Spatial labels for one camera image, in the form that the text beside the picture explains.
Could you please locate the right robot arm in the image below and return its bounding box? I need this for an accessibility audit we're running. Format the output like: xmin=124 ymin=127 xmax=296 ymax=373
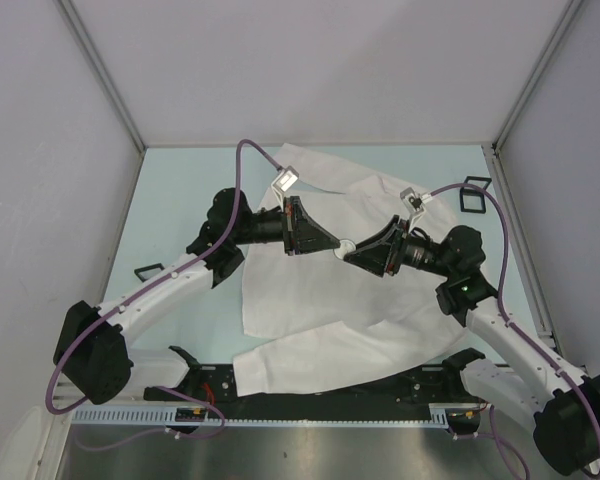
xmin=342 ymin=217 xmax=600 ymax=476

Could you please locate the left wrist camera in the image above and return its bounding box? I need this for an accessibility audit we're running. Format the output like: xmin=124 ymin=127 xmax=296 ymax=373
xmin=270 ymin=166 xmax=299 ymax=210

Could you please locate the black display box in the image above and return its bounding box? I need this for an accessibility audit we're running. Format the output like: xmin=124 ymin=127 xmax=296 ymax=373
xmin=133 ymin=263 xmax=165 ymax=282
xmin=459 ymin=176 xmax=492 ymax=215

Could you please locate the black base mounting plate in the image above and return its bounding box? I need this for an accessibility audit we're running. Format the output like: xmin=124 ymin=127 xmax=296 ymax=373
xmin=143 ymin=344 xmax=501 ymax=409

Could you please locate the white button-up shirt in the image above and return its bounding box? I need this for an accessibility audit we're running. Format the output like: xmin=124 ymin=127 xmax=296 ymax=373
xmin=229 ymin=143 xmax=474 ymax=399

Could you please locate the aluminium frame rail right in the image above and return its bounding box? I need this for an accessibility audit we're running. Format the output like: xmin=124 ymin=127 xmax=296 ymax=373
xmin=491 ymin=0 xmax=585 ymax=154

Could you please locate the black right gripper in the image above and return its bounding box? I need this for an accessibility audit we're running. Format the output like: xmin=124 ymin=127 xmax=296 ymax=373
xmin=344 ymin=215 xmax=454 ymax=278

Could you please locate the round blue pin badge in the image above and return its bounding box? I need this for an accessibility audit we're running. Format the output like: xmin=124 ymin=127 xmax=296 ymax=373
xmin=333 ymin=239 xmax=357 ymax=260

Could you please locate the aluminium frame rail left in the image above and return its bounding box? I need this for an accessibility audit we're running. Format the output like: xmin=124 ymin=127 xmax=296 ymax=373
xmin=53 ymin=0 xmax=147 ymax=155

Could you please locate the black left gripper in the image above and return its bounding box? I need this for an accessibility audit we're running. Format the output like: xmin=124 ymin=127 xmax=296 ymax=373
xmin=230 ymin=196 xmax=338 ymax=256

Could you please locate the black display box left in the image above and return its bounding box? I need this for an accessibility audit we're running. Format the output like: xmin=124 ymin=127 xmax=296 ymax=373
xmin=133 ymin=263 xmax=165 ymax=282

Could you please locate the aluminium frame rail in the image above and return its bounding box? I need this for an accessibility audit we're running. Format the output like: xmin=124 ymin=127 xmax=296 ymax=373
xmin=491 ymin=0 xmax=585 ymax=154
xmin=53 ymin=0 xmax=147 ymax=155

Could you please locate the black display box right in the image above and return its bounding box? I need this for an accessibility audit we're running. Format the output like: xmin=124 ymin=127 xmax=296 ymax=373
xmin=459 ymin=176 xmax=492 ymax=215

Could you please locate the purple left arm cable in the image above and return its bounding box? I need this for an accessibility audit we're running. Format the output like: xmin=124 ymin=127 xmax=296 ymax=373
xmin=45 ymin=139 xmax=287 ymax=450

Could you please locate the white slotted cable duct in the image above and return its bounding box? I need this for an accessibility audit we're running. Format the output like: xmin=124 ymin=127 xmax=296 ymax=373
xmin=72 ymin=404 xmax=448 ymax=429

